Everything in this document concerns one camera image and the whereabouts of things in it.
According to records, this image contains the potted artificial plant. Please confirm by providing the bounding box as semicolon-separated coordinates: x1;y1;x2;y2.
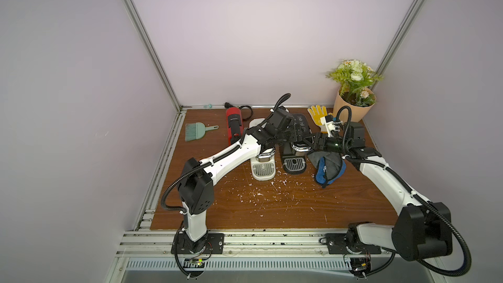
326;60;384;122

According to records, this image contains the green hand brush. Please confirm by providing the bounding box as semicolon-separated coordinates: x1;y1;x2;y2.
185;122;219;142

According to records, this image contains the red coffee machine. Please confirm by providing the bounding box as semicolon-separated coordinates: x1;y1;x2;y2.
226;107;243;145

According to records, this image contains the black power cord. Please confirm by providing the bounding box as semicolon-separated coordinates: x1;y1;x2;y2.
223;102;254;122

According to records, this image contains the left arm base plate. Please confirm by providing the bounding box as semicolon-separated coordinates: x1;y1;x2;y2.
171;232;225;255

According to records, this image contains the white coffee machine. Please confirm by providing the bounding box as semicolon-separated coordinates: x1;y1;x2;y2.
248;117;276;182

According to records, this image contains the blue grey microfiber cloth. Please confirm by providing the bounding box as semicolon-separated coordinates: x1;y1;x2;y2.
307;151;347;189

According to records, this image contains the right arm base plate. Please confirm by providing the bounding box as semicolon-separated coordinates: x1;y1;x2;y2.
319;233;381;255

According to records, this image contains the black coffee machine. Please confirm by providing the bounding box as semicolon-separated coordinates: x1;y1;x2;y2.
279;113;311;175

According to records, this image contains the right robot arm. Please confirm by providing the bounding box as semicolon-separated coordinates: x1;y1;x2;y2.
308;106;472;277

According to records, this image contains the yellow work glove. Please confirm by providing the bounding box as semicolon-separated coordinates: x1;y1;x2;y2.
307;105;328;133

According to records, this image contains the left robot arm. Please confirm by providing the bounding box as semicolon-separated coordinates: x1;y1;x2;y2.
159;93;297;279

